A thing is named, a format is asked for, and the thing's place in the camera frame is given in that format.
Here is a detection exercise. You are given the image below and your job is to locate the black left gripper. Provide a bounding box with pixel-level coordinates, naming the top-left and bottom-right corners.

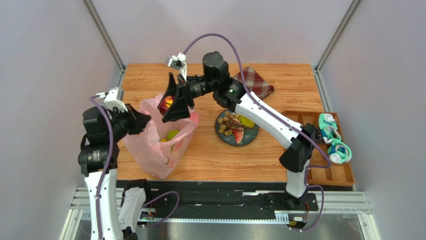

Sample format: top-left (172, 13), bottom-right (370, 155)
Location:
top-left (106, 102), bottom-right (151, 142)

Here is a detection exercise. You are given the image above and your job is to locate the red fake apple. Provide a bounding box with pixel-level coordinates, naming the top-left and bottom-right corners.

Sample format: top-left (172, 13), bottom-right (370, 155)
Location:
top-left (158, 95), bottom-right (175, 116)

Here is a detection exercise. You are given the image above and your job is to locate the pink plastic bag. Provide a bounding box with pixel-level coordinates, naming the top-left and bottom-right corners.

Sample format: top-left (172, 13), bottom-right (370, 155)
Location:
top-left (123, 93), bottom-right (200, 179)

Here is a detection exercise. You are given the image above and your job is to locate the fake grape bunch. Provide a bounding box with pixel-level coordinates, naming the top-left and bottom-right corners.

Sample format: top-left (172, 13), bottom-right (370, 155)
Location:
top-left (215, 110), bottom-right (245, 136)

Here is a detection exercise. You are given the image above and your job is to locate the fake watermelon slice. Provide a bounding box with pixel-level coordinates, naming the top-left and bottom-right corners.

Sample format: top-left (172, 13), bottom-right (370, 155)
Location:
top-left (232, 117), bottom-right (244, 144)

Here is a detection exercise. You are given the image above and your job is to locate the yellow green fake mango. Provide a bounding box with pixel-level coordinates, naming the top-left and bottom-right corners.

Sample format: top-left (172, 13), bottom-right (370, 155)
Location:
top-left (238, 115), bottom-right (255, 129)

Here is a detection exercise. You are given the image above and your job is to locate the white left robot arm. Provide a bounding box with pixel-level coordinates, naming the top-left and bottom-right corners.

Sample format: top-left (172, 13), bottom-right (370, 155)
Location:
top-left (77, 103), bottom-right (152, 240)

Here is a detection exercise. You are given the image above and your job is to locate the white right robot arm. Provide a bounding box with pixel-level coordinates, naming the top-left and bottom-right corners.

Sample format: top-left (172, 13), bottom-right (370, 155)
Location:
top-left (157, 51), bottom-right (316, 199)

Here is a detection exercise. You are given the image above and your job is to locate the green fake fruit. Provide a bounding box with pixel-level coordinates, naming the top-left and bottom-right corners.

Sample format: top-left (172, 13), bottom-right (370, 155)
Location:
top-left (166, 129), bottom-right (180, 141)

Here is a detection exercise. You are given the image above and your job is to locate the red plaid cloth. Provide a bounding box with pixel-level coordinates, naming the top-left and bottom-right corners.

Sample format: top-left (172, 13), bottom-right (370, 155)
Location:
top-left (233, 67), bottom-right (275, 100)

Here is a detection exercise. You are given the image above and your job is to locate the upper green white sock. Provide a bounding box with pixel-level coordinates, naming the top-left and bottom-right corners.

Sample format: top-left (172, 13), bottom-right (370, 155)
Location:
top-left (318, 113), bottom-right (342, 144)

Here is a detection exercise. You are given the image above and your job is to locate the green white sock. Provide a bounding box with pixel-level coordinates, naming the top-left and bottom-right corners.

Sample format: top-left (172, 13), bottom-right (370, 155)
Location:
top-left (327, 140), bottom-right (353, 165)
top-left (318, 113), bottom-right (342, 144)

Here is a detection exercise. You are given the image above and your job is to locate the lower green white sock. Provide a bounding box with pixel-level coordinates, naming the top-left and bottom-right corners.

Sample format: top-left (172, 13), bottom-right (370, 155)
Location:
top-left (327, 140), bottom-right (353, 165)

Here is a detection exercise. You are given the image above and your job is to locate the wooden compartment tray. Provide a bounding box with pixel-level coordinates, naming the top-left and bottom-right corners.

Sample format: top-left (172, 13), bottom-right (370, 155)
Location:
top-left (282, 110), bottom-right (355, 187)

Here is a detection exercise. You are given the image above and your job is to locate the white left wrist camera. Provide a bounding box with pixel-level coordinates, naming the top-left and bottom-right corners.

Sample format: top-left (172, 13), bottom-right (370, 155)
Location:
top-left (95, 87), bottom-right (128, 113)

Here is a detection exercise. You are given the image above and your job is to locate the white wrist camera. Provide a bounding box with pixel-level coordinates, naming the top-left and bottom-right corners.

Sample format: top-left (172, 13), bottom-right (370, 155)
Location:
top-left (95, 87), bottom-right (128, 113)
top-left (165, 52), bottom-right (187, 81)

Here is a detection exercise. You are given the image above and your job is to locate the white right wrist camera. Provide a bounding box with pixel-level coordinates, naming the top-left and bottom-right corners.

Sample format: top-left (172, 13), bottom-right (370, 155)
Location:
top-left (165, 52), bottom-right (187, 81)

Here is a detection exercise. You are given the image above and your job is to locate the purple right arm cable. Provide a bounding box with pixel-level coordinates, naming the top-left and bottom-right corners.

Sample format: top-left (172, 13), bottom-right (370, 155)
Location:
top-left (182, 33), bottom-right (332, 233)

